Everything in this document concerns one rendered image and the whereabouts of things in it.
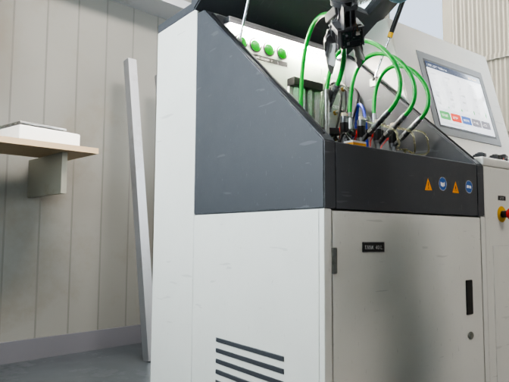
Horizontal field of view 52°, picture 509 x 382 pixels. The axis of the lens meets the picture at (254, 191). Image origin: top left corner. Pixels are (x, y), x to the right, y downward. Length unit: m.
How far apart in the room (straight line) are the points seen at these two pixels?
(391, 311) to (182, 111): 0.92
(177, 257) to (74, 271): 1.79
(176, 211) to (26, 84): 1.90
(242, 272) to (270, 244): 0.14
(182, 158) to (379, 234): 0.73
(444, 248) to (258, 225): 0.54
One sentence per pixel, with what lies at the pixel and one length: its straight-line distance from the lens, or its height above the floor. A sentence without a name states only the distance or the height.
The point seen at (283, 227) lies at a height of 0.75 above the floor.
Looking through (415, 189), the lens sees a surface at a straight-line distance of 1.48.
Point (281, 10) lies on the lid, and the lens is 1.92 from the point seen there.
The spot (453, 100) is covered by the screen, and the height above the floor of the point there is 1.27.
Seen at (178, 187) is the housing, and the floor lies 0.88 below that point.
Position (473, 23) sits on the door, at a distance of 3.71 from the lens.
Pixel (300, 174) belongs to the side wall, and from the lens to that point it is 1.28.
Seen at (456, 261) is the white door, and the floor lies 0.65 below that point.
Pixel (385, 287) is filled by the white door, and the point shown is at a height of 0.60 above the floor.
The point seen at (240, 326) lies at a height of 0.48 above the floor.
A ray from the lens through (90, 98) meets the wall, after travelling 3.62.
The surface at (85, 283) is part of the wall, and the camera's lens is 3.53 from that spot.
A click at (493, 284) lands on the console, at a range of 1.81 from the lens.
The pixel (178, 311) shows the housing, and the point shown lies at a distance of 1.77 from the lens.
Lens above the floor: 0.73
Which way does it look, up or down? 5 degrees up
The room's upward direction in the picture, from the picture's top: straight up
